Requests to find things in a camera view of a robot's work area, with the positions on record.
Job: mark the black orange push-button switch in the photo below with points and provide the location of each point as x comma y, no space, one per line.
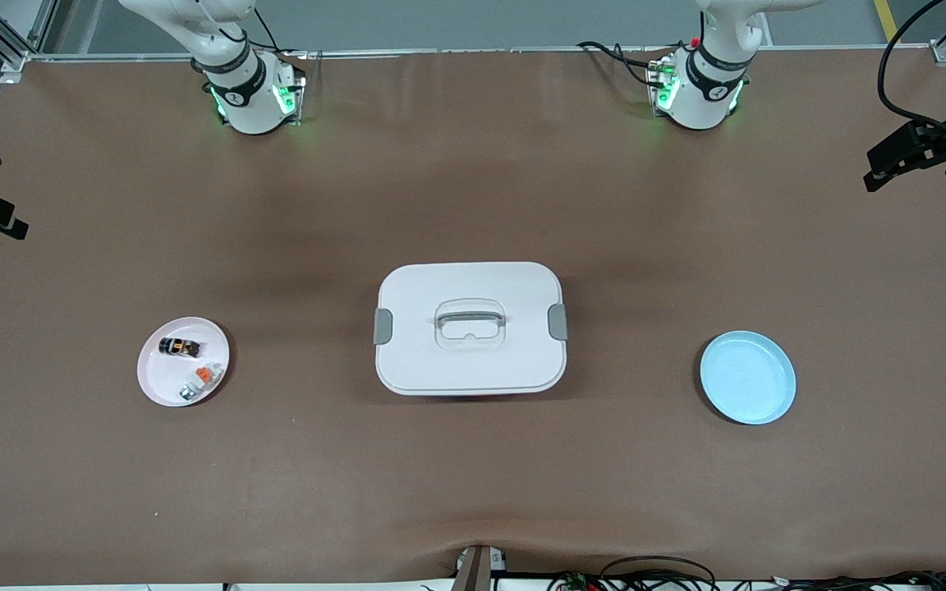
179,346

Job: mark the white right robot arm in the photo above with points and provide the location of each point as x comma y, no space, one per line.
243,90

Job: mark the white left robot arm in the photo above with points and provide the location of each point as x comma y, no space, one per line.
707,90

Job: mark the white lidded storage box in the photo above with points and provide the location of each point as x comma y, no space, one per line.
473,361

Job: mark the pink round plate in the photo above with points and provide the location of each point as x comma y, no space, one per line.
165,377

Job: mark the light blue round plate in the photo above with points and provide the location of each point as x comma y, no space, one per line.
748,377

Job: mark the brown table cover mat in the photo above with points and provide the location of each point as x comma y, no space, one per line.
473,476

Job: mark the small white orange switch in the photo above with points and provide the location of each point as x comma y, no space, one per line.
204,376

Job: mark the aluminium frame rail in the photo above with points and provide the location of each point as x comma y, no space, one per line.
473,50

